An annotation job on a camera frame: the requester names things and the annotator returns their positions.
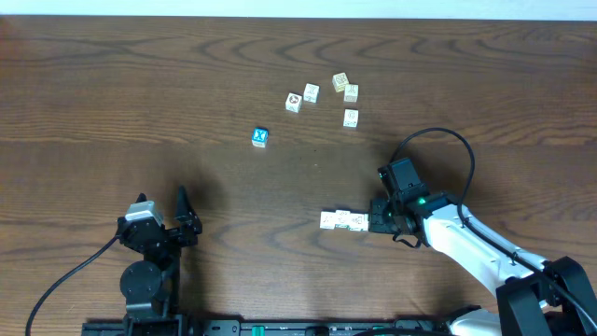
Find green-edged wooden block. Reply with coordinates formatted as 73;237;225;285
334;210;351;229
348;213;369;231

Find plain small wooden block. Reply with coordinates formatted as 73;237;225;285
319;211;337;230

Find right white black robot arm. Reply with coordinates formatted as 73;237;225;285
368;159;596;335

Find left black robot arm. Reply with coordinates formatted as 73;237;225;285
116;187;202;336

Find blue X wooden block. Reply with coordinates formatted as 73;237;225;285
251;127;269;147

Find wooden block beside yellow one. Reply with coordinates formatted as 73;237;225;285
343;84;359;103

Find yellow-edged wooden block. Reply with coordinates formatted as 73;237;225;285
332;73;349;92

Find wooden block with X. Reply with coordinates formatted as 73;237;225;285
303;83;320;104

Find wooden block with red circle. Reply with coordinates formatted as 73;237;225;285
285;92;302;113

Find right black cable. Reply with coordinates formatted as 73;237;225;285
389;127;597;323

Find black cable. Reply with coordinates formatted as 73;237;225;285
389;127;597;323
24;236;120;336

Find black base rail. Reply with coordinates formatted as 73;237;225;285
80;318;449;336

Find wooden block with ring picture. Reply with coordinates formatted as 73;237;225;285
343;109;359;128

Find left black cable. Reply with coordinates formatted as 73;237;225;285
24;236;120;336

